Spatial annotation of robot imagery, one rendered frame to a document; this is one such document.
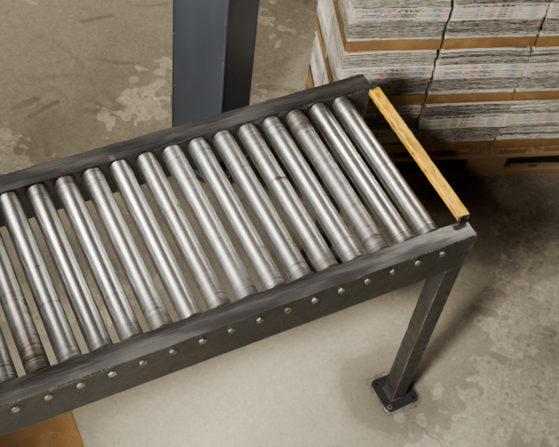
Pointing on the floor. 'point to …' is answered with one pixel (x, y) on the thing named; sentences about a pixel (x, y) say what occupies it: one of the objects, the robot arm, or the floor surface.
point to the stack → (460, 76)
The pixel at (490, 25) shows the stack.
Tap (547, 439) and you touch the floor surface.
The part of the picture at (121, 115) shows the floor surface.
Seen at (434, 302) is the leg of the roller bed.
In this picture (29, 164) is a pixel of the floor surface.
